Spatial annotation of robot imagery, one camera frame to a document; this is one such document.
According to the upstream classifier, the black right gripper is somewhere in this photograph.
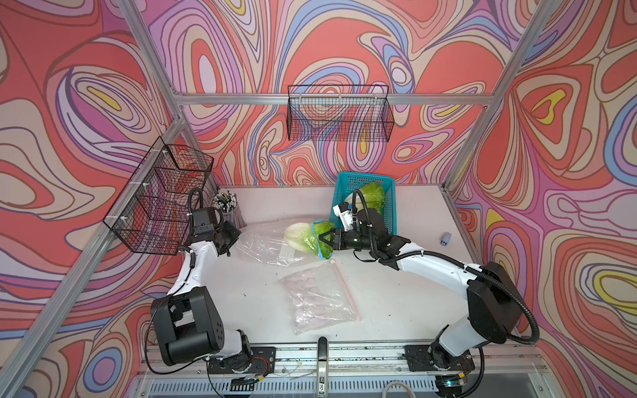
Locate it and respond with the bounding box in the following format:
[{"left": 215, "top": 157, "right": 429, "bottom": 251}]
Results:
[{"left": 319, "top": 227, "right": 376, "bottom": 251}]

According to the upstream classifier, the light green chinese cabbage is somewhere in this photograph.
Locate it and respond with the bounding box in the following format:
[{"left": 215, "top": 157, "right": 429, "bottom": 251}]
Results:
[{"left": 343, "top": 181, "right": 386, "bottom": 215}]

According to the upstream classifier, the blue-zip clear zip-top bag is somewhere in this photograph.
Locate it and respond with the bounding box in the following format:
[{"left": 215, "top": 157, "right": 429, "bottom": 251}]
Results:
[{"left": 233, "top": 217, "right": 324, "bottom": 267}]

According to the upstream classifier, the dark green bagged cabbage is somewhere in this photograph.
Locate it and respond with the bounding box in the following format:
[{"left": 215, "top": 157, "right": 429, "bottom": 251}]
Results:
[{"left": 284, "top": 220, "right": 335, "bottom": 260}]

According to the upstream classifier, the pink-zip clear zip-top bag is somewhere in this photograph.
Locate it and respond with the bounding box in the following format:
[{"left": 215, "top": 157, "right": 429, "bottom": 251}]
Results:
[{"left": 279, "top": 260, "right": 360, "bottom": 335}]

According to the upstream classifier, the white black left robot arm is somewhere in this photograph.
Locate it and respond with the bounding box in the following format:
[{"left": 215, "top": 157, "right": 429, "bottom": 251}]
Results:
[{"left": 151, "top": 207, "right": 253, "bottom": 372}]

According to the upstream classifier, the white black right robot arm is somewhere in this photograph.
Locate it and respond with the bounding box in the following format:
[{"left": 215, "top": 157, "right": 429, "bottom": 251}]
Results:
[{"left": 317, "top": 209, "right": 540, "bottom": 369}]

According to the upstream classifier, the metal pen holder cup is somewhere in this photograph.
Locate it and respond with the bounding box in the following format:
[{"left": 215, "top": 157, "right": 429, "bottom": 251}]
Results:
[{"left": 212, "top": 189, "right": 247, "bottom": 229}]

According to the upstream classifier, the teal plastic basket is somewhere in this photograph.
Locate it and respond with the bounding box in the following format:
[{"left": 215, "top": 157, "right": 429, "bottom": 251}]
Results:
[{"left": 330, "top": 172, "right": 397, "bottom": 234}]

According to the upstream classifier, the small grey blue object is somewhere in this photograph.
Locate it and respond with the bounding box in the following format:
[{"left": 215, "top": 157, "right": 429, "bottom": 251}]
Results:
[{"left": 440, "top": 232, "right": 451, "bottom": 246}]

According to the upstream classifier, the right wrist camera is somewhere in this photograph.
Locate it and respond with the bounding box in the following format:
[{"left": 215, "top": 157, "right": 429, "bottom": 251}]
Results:
[{"left": 333, "top": 202, "right": 354, "bottom": 232}]

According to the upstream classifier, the black wire basket left wall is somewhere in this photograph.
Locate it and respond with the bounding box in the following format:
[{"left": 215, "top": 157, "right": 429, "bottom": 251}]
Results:
[{"left": 103, "top": 138, "right": 214, "bottom": 255}]

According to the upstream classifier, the black wire basket wall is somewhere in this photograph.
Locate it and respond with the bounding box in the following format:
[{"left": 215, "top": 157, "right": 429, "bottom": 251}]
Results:
[
  {"left": 286, "top": 83, "right": 395, "bottom": 143},
  {"left": 103, "top": 138, "right": 214, "bottom": 255}
]

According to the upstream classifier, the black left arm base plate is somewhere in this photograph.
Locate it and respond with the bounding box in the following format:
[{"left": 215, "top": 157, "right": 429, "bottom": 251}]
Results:
[{"left": 207, "top": 346, "right": 276, "bottom": 376}]

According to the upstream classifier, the black wire basket back wall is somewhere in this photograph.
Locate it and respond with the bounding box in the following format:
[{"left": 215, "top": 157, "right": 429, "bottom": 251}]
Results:
[{"left": 286, "top": 83, "right": 395, "bottom": 143}]

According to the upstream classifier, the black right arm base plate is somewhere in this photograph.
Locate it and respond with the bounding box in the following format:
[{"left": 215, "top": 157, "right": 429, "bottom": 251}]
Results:
[{"left": 402, "top": 344, "right": 475, "bottom": 373}]

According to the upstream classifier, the aluminium front table rail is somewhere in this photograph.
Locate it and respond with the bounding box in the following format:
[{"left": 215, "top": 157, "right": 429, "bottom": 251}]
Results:
[{"left": 133, "top": 337, "right": 548, "bottom": 379}]

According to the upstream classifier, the black silver centre bracket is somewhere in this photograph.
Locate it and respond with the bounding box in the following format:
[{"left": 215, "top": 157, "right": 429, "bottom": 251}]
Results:
[{"left": 315, "top": 337, "right": 329, "bottom": 398}]

